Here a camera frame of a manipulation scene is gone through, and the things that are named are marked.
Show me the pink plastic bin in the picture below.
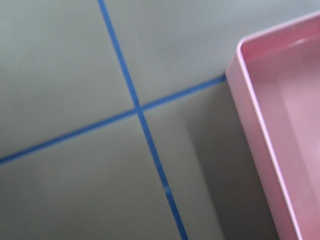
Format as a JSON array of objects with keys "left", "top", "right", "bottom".
[{"left": 225, "top": 11, "right": 320, "bottom": 240}]

